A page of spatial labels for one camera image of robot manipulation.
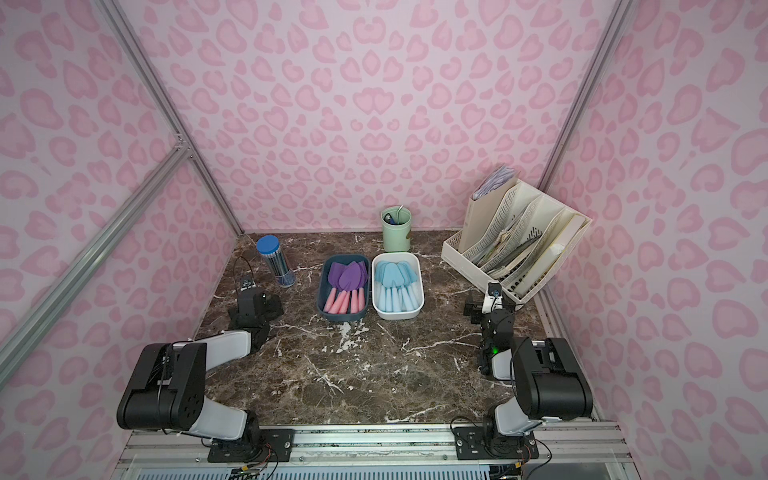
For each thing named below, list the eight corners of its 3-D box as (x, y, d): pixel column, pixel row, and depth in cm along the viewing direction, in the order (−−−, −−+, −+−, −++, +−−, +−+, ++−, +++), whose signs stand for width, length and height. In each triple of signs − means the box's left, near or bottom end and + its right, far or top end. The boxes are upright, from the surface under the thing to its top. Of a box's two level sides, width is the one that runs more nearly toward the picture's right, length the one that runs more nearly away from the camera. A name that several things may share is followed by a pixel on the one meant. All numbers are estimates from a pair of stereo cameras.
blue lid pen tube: (274, 289, 106) (253, 251, 90) (279, 273, 110) (259, 235, 94) (293, 289, 106) (275, 251, 90) (297, 273, 110) (280, 235, 94)
